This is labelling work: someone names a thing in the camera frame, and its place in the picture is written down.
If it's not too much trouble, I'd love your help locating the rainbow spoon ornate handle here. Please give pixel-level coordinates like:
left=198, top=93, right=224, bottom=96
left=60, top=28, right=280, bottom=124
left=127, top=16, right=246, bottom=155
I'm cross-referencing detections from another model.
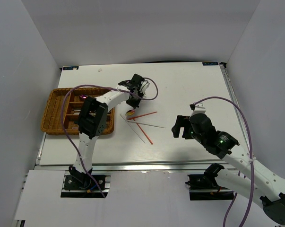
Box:
left=125, top=109, right=135, bottom=117

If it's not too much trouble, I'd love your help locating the orange chopstick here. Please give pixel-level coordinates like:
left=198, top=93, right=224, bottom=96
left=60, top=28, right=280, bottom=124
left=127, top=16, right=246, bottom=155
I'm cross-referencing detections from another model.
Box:
left=127, top=111, right=157, bottom=120
left=136, top=123, right=153, bottom=145

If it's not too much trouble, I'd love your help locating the rainbow spoon plain handle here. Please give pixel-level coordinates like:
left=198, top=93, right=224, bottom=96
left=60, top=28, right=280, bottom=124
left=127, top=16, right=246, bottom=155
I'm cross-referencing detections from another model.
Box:
left=79, top=94, right=88, bottom=100

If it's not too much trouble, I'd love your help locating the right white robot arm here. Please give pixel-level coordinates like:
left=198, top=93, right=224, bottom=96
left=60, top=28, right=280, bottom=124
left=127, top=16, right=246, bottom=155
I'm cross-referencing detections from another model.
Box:
left=172, top=113, right=285, bottom=225

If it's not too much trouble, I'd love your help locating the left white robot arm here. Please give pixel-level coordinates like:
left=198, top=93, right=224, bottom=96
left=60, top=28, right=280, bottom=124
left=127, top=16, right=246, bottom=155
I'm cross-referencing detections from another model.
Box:
left=69, top=74, right=149, bottom=192

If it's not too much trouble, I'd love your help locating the white chopstick thick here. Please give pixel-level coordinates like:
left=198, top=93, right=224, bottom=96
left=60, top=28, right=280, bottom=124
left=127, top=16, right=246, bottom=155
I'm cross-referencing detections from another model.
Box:
left=124, top=119, right=166, bottom=128

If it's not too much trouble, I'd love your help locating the white chopstick thin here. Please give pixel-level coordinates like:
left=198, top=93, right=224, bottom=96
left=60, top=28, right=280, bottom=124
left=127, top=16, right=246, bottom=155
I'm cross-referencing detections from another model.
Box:
left=119, top=114, right=145, bottom=143

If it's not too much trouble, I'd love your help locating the blue label right corner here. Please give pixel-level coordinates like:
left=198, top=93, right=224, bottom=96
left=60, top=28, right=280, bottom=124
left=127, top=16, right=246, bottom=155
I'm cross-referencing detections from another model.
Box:
left=202, top=61, right=219, bottom=66

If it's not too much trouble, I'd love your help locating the blue label corner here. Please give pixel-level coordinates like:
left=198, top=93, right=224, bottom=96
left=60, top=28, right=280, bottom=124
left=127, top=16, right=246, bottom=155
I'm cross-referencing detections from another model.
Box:
left=202, top=61, right=219, bottom=66
left=62, top=66, right=79, bottom=70

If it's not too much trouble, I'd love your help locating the blue label left corner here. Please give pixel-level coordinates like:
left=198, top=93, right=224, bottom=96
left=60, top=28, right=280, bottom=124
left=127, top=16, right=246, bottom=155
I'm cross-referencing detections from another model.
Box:
left=62, top=66, right=79, bottom=70

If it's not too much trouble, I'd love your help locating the wicker cutlery tray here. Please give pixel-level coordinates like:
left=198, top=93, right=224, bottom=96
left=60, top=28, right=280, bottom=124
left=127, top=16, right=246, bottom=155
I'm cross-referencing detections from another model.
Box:
left=41, top=87, right=108, bottom=135

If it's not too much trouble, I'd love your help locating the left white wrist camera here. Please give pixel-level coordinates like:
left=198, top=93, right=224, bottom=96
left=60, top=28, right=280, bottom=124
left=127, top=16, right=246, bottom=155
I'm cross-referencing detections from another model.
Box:
left=138, top=80, right=150, bottom=97

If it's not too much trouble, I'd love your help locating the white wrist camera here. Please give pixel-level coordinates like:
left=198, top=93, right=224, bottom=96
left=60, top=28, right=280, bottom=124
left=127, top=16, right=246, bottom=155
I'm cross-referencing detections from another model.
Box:
left=138, top=80, right=150, bottom=97
left=190, top=103, right=206, bottom=116

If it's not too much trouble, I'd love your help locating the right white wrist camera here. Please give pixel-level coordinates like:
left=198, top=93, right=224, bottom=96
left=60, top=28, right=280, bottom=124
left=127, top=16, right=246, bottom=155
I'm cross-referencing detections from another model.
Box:
left=190, top=103, right=206, bottom=116

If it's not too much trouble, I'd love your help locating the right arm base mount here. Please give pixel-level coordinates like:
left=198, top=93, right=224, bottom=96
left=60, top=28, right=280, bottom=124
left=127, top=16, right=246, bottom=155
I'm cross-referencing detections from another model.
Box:
left=185, top=174, right=234, bottom=201

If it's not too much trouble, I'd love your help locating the aluminium table rail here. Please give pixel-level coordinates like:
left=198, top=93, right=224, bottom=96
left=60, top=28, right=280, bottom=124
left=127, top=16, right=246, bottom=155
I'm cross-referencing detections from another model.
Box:
left=219, top=62, right=250, bottom=150

